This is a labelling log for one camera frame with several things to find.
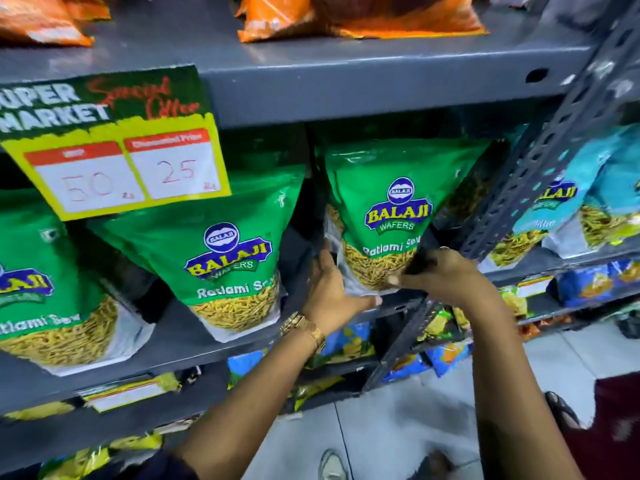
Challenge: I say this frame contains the person's left hand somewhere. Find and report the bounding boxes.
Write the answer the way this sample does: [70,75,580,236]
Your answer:
[301,247,384,339]

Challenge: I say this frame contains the person's right hand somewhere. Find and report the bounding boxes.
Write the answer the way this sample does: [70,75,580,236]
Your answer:
[387,246,496,316]

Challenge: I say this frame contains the person's left forearm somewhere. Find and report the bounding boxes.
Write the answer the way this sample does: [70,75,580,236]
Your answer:
[172,322,326,480]

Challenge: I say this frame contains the person's right forearm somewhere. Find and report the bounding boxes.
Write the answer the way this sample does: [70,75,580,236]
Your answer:
[457,290,586,480]

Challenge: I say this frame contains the blue yellow snack packet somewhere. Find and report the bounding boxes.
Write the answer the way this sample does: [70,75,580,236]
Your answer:
[381,340,472,384]
[554,259,640,309]
[227,322,377,390]

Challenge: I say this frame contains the yellow green snack packet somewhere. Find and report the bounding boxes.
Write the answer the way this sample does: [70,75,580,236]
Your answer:
[499,287,530,319]
[419,304,472,343]

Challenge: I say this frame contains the gold wrist watch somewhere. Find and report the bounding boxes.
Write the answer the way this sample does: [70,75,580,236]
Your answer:
[279,312,327,353]

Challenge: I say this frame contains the light grey shoe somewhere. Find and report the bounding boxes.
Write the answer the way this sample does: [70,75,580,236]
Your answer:
[318,449,349,480]

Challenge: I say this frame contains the dark shoe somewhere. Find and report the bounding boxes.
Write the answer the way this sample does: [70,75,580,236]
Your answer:
[407,450,457,480]

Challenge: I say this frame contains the light blue snack packet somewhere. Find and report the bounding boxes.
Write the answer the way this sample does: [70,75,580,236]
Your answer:
[542,137,640,259]
[477,126,623,274]

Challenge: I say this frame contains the black sandal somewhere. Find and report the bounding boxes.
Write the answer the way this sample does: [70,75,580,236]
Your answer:
[544,391,582,431]

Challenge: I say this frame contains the grey metal shelf rack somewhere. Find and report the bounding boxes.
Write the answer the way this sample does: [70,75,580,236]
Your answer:
[0,0,640,480]

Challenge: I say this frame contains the orange snack packet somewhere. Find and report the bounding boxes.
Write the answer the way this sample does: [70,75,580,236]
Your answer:
[234,0,490,44]
[0,0,96,48]
[60,0,113,21]

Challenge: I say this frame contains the green yellow price sign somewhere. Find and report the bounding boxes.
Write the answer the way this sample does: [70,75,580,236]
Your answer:
[0,65,232,222]

